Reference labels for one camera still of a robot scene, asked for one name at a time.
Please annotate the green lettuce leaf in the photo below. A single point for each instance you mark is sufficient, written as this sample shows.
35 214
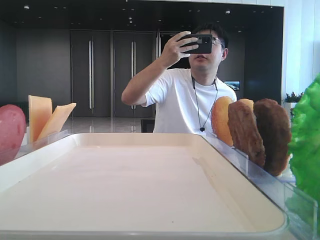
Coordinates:
305 142

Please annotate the rear right bun slice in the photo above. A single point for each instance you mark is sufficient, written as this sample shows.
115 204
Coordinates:
248 102

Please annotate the right clear acrylic rail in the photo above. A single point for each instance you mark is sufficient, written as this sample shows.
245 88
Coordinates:
302 210

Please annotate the bun slice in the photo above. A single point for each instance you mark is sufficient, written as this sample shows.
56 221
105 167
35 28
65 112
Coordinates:
248 102
219 119

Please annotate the tall orange cheese slice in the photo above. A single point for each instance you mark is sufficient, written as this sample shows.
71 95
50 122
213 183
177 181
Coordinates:
40 110

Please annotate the wall display screen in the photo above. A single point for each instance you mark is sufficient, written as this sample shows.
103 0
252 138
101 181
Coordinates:
235 85

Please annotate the thick dark meat patty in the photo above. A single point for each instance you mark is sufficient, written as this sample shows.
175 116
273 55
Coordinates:
273 124

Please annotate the leaning orange cheese slice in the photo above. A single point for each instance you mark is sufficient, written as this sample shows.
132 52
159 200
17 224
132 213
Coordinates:
57 120

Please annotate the potted green plant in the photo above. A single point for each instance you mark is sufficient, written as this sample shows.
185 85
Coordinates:
293 98

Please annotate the clear acrylic rail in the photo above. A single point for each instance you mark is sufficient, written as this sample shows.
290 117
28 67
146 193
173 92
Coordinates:
302 210
31 147

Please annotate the front right bun slice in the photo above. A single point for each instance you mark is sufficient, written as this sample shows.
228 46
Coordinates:
219 119

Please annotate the left clear acrylic rail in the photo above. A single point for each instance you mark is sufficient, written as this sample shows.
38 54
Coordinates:
31 147

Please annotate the man in white shirt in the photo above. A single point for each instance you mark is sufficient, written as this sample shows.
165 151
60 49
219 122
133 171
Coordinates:
183 86

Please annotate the black smartphone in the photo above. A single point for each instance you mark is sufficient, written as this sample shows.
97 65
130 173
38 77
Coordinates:
204 42

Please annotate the cream rectangular tray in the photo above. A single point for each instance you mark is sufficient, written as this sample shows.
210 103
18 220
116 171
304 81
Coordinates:
132 186

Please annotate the thin brown meat patty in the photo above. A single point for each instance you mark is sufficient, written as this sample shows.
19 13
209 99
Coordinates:
244 132

